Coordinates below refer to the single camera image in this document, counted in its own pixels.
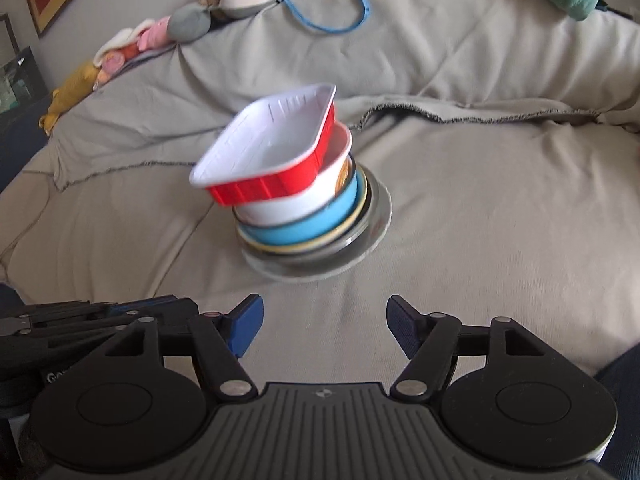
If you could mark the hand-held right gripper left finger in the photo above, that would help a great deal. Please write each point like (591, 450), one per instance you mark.
(247, 322)

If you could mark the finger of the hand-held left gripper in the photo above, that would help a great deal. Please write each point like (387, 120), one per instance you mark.
(185, 307)
(145, 304)

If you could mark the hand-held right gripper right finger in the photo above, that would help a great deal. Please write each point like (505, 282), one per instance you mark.
(402, 325)

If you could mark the white bowl yellow rim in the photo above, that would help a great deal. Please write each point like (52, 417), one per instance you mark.
(300, 248)

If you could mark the blue enamel bowl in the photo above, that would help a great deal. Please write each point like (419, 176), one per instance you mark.
(300, 232)

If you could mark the stainless steel bowl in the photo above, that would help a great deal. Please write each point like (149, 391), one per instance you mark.
(377, 215)

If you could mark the white bowl orange logo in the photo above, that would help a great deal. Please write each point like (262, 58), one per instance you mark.
(285, 207)

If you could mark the red white plastic tray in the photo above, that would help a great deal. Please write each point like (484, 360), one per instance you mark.
(270, 135)

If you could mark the grey bed sheet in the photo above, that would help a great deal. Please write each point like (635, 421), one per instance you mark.
(475, 160)

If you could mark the yellow plush toy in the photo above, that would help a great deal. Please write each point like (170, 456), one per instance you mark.
(70, 92)

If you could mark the pink white plush toy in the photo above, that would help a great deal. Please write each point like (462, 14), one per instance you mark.
(135, 42)

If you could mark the grey plush toy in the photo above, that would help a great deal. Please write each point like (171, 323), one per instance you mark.
(190, 22)

